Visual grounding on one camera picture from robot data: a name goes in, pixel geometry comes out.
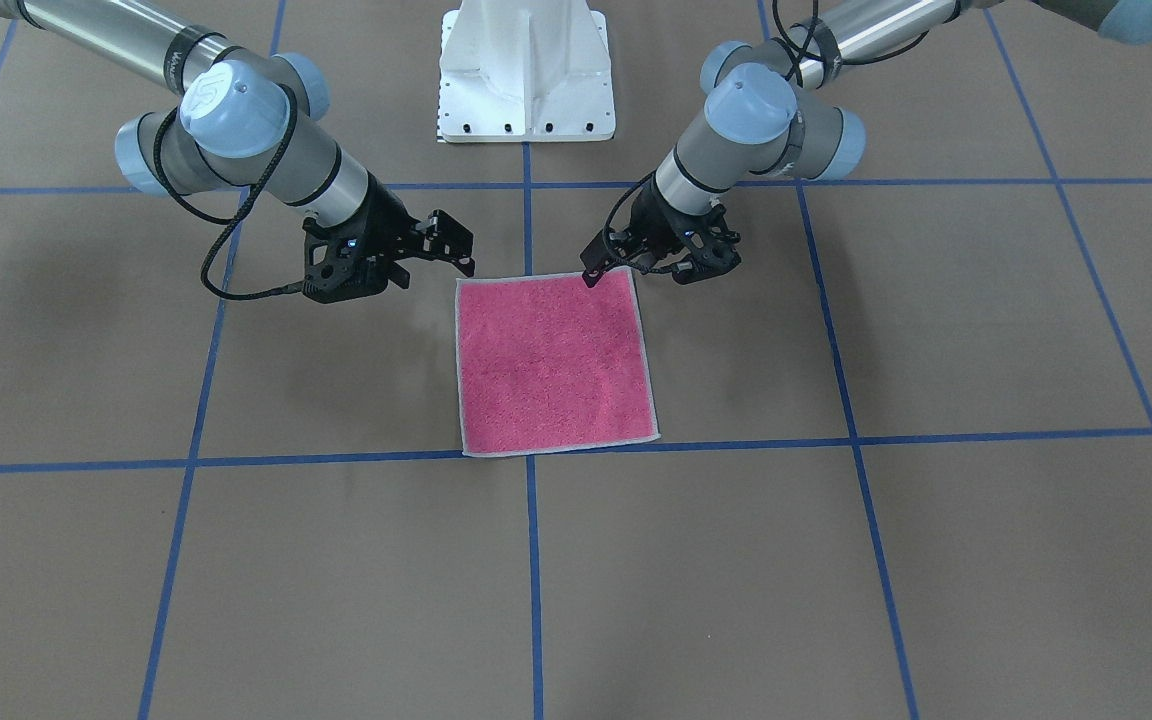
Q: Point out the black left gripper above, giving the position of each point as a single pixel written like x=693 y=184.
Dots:
x=652 y=222

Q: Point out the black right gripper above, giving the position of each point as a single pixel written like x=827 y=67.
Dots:
x=385 y=222

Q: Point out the pink towel with grey hem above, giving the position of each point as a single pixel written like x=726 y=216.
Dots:
x=546 y=364

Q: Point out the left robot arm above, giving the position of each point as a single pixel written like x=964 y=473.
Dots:
x=761 y=116

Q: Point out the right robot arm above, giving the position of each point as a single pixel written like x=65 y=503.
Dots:
x=244 y=120

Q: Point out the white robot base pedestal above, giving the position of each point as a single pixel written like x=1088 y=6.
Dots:
x=525 y=72

